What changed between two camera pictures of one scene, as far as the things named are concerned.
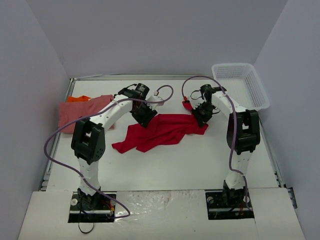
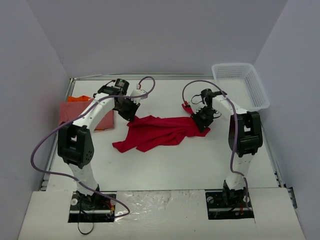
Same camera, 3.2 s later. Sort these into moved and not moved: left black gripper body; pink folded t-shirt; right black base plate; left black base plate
Moved: left black gripper body
Not moved: pink folded t-shirt; left black base plate; right black base plate
